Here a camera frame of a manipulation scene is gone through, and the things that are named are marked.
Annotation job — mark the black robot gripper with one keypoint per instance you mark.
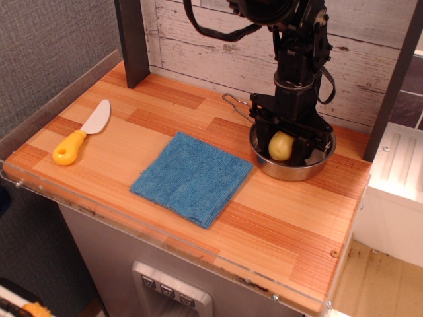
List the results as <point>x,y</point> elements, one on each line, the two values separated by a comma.
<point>291,110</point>

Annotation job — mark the yellow potato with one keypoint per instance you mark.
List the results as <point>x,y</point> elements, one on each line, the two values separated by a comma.
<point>280,147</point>

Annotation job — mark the stainless steel pot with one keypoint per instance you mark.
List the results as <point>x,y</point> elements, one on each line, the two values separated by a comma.
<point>282,170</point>

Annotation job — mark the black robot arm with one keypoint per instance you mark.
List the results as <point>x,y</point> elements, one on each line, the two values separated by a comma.
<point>301,48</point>

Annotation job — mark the blue folded cloth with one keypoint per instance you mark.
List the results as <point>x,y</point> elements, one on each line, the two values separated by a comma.
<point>193,179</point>

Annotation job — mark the white cabinet at right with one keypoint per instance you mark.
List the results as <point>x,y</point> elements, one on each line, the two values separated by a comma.
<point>389,218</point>

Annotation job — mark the silver dispenser button panel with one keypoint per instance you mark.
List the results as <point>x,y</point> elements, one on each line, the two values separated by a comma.
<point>161,294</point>

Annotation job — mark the grey toy kitchen cabinet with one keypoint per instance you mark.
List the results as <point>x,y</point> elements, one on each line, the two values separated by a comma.
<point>109,255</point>

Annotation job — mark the orange fuzzy object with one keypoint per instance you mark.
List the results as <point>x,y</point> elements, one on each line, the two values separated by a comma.
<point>37,310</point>

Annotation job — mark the dark right vertical post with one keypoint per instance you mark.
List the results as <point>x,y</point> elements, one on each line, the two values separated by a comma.
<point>403,62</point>

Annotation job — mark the yellow handled toy knife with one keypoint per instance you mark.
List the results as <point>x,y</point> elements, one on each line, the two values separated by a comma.
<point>67,151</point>

